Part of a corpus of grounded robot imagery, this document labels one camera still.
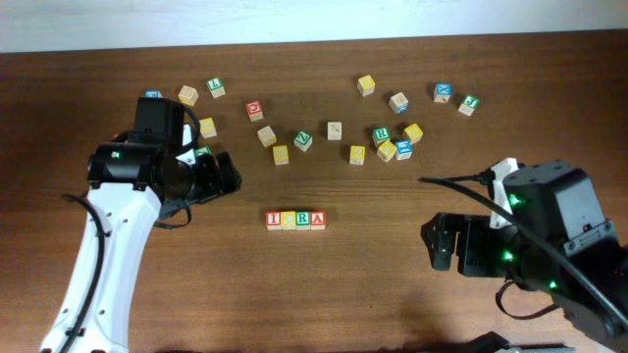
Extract red I block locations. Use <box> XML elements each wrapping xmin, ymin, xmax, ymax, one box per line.
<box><xmin>266</xmin><ymin>211</ymin><xmax>282</xmax><ymax>230</ymax></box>

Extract yellow C block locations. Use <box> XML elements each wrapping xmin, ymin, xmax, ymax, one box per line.
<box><xmin>281</xmin><ymin>211</ymin><xmax>296</xmax><ymax>230</ymax></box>

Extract green r block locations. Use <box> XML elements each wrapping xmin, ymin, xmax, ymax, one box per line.
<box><xmin>372</xmin><ymin>126</ymin><xmax>391</xmax><ymax>147</ymax></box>
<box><xmin>295</xmin><ymin>211</ymin><xmax>311</xmax><ymax>230</ymax></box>

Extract red A block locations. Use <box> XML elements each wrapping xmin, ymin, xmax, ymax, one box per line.
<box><xmin>310</xmin><ymin>211</ymin><xmax>327</xmax><ymax>229</ymax></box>

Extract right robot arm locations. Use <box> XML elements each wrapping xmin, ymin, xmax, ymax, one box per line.
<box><xmin>421</xmin><ymin>158</ymin><xmax>627</xmax><ymax>352</ymax></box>

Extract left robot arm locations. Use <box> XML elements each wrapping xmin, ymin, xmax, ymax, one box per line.
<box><xmin>40</xmin><ymin>97</ymin><xmax>241</xmax><ymax>352</ymax></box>

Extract blue S block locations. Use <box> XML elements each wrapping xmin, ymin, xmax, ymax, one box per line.
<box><xmin>144</xmin><ymin>90</ymin><xmax>163</xmax><ymax>98</ymax></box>

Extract plain wood yellow-side block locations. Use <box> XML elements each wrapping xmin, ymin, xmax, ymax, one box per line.
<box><xmin>178</xmin><ymin>85</ymin><xmax>199</xmax><ymax>107</ymax></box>

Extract green V block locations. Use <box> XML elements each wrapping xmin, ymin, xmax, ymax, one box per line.
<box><xmin>194</xmin><ymin>146</ymin><xmax>212</xmax><ymax>157</ymax></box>

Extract yellow block centre left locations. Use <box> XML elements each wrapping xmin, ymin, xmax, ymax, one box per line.
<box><xmin>199</xmin><ymin>118</ymin><xmax>217</xmax><ymax>138</ymax></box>

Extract yellow S block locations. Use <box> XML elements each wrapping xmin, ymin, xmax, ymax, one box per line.
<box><xmin>273</xmin><ymin>145</ymin><xmax>289</xmax><ymax>166</ymax></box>

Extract plain wood block centre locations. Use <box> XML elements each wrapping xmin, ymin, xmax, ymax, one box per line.
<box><xmin>257</xmin><ymin>126</ymin><xmax>277</xmax><ymax>148</ymax></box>

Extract green L block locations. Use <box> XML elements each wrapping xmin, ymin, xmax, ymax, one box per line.
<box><xmin>206</xmin><ymin>77</ymin><xmax>226</xmax><ymax>98</ymax></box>

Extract red Q block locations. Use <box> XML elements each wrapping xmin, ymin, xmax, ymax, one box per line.
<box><xmin>245</xmin><ymin>100</ymin><xmax>263</xmax><ymax>122</ymax></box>

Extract green Z block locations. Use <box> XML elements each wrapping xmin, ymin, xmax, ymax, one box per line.
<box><xmin>293</xmin><ymin>130</ymin><xmax>313</xmax><ymax>152</ymax></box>

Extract blue I block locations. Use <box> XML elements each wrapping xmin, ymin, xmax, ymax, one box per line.
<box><xmin>395</xmin><ymin>139</ymin><xmax>413</xmax><ymax>160</ymax></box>

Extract yellow block pair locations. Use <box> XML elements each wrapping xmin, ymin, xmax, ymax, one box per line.
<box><xmin>349</xmin><ymin>145</ymin><xmax>366</xmax><ymax>165</ymax></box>
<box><xmin>377</xmin><ymin>140</ymin><xmax>397</xmax><ymax>163</ymax></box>

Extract yellow M block right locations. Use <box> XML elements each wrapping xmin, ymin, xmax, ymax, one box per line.
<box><xmin>403</xmin><ymin>124</ymin><xmax>424</xmax><ymax>144</ymax></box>

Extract plain wood block upright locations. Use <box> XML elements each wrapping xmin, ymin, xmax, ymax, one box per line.
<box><xmin>327</xmin><ymin>122</ymin><xmax>342</xmax><ymax>141</ymax></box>

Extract yellow block right pair left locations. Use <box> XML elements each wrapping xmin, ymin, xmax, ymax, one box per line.
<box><xmin>349</xmin><ymin>145</ymin><xmax>366</xmax><ymax>165</ymax></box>

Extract green J block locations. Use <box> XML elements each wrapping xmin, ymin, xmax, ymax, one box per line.
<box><xmin>458</xmin><ymin>95</ymin><xmax>480</xmax><ymax>117</ymax></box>

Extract wood block blue side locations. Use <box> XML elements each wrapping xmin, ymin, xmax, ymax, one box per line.
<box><xmin>389</xmin><ymin>92</ymin><xmax>409</xmax><ymax>114</ymax></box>

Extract blue X block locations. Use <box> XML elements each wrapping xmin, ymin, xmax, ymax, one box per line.
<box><xmin>434</xmin><ymin>82</ymin><xmax>452</xmax><ymax>103</ymax></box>

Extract yellow block top right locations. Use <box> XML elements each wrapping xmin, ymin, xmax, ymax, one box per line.
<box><xmin>357</xmin><ymin>75</ymin><xmax>376</xmax><ymax>96</ymax></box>

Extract right black cable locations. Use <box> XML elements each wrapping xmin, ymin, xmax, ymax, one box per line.
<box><xmin>418</xmin><ymin>174</ymin><xmax>628</xmax><ymax>329</ymax></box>

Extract black cable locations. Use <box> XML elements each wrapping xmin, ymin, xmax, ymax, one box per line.
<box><xmin>418</xmin><ymin>174</ymin><xmax>628</xmax><ymax>329</ymax></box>
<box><xmin>58</xmin><ymin>105</ymin><xmax>202</xmax><ymax>353</ymax></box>

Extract left black cable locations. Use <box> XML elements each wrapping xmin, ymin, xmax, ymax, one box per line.
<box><xmin>58</xmin><ymin>105</ymin><xmax>202</xmax><ymax>353</ymax></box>

